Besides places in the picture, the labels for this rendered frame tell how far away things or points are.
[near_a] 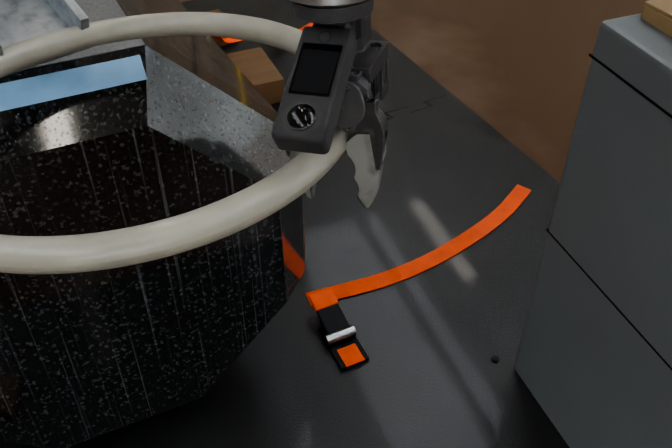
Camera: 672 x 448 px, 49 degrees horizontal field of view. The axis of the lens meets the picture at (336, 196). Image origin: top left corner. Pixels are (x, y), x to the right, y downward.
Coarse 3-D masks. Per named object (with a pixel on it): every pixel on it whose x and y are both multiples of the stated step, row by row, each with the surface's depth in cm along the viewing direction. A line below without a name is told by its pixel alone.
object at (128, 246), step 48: (48, 48) 90; (288, 48) 88; (336, 144) 67; (240, 192) 61; (288, 192) 62; (0, 240) 57; (48, 240) 57; (96, 240) 57; (144, 240) 57; (192, 240) 58
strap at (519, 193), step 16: (512, 192) 209; (528, 192) 209; (496, 208) 204; (512, 208) 204; (480, 224) 198; (496, 224) 198; (464, 240) 194; (432, 256) 189; (448, 256) 189; (384, 272) 185; (400, 272) 185; (416, 272) 185; (336, 288) 180; (352, 288) 180; (368, 288) 180
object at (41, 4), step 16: (0, 0) 97; (16, 0) 97; (32, 0) 98; (48, 0) 98; (64, 0) 93; (0, 16) 95; (16, 16) 96; (32, 16) 96; (48, 16) 97; (64, 16) 95; (80, 16) 91; (0, 32) 93; (16, 32) 94; (32, 32) 94; (48, 32) 95; (0, 48) 86; (32, 64) 91
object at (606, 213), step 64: (640, 64) 104; (576, 128) 121; (640, 128) 107; (576, 192) 125; (640, 192) 110; (576, 256) 130; (640, 256) 113; (576, 320) 134; (640, 320) 117; (576, 384) 140; (640, 384) 121
